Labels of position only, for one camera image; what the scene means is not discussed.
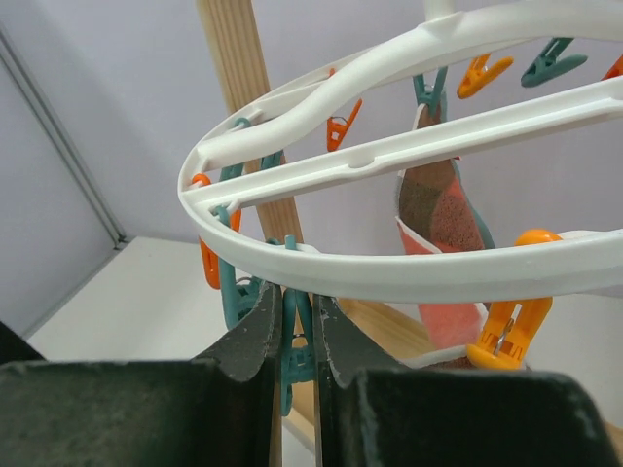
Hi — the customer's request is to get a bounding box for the orange clip lower left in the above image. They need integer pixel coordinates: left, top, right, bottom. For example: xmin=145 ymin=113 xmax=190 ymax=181
xmin=192 ymin=173 xmax=241 ymax=290

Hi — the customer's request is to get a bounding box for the wooden hanging rack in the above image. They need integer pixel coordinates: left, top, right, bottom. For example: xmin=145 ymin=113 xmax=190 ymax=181
xmin=178 ymin=1 xmax=622 ymax=466

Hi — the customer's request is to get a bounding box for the orange clip far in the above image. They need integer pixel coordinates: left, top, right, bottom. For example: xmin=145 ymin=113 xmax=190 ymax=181
xmin=457 ymin=54 xmax=514 ymax=99

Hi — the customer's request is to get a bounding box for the teal clip front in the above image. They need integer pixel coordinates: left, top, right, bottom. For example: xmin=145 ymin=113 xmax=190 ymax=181
xmin=279 ymin=235 xmax=316 ymax=417

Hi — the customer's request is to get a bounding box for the orange clip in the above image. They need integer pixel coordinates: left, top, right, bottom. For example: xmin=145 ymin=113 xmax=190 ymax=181
xmin=457 ymin=54 xmax=514 ymax=99
xmin=192 ymin=173 xmax=241 ymax=290
xmin=465 ymin=228 xmax=565 ymax=371
xmin=326 ymin=98 xmax=363 ymax=152

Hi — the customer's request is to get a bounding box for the teal clip left rim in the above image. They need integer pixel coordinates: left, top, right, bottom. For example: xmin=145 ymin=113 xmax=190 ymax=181
xmin=213 ymin=203 xmax=267 ymax=332

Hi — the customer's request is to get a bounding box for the orange clip inner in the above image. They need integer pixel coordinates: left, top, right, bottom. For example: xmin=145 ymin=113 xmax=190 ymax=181
xmin=326 ymin=98 xmax=363 ymax=152

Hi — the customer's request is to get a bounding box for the orange clip front right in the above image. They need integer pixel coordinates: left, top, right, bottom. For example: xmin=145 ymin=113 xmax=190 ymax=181
xmin=465 ymin=228 xmax=565 ymax=371

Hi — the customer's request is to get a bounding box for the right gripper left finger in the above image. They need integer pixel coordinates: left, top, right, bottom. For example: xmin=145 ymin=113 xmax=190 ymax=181
xmin=1 ymin=284 xmax=282 ymax=466

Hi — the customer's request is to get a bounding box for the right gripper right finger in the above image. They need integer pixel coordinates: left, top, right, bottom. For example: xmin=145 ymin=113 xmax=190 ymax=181
xmin=313 ymin=296 xmax=619 ymax=466

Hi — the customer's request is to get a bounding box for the teal clip holding sock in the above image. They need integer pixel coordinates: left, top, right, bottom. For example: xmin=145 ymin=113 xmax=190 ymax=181
xmin=413 ymin=67 xmax=448 ymax=122

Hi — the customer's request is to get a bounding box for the teal clip far right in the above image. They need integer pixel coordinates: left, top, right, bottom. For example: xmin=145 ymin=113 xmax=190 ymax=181
xmin=521 ymin=37 xmax=588 ymax=89

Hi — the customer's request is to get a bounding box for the pink and brown sock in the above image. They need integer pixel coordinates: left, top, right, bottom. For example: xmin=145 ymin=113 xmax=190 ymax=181
xmin=393 ymin=90 xmax=531 ymax=371

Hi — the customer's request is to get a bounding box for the white round clip hanger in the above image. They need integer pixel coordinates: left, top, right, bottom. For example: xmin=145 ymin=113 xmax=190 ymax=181
xmin=178 ymin=1 xmax=622 ymax=304

